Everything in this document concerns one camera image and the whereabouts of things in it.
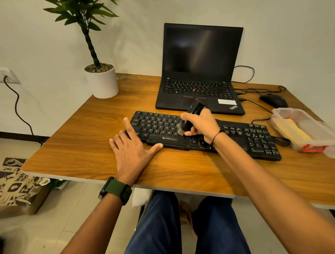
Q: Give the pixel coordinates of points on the person's left hand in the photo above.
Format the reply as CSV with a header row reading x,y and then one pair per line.
x,y
129,154

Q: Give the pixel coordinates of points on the person's right hand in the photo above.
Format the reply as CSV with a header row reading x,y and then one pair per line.
x,y
205,123

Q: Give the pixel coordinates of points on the black cleaning brush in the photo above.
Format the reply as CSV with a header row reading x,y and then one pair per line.
x,y
196,106

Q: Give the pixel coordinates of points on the black keyboard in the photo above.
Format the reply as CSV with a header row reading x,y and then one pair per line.
x,y
157,125

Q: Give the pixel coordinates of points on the yellow cloth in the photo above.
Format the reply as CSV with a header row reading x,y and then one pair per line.
x,y
290,129

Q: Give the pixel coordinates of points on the clear plastic box red latches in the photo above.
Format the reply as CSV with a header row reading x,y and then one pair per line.
x,y
311,125

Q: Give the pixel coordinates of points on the clear plastic box lid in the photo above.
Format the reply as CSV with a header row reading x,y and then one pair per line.
x,y
331,150

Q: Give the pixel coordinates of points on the person's right forearm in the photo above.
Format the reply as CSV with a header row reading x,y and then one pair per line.
x,y
274,196

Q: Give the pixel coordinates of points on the person's blue jeans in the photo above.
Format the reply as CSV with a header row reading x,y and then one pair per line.
x,y
157,227

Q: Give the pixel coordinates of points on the person's bare foot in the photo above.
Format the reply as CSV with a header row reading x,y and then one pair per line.
x,y
185,212

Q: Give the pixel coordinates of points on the white seat chair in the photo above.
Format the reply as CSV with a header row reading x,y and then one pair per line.
x,y
141,196

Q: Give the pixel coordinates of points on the black computer mouse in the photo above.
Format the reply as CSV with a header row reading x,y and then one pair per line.
x,y
273,100

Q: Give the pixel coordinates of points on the black laptop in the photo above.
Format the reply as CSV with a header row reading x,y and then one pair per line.
x,y
201,49

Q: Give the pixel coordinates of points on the printed brown paper bag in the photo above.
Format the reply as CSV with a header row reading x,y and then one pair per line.
x,y
18,191

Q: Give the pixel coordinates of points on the green potted plant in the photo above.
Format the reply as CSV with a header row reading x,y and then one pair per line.
x,y
81,13

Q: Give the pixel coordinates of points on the white wall socket panel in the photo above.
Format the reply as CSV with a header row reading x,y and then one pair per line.
x,y
9,77

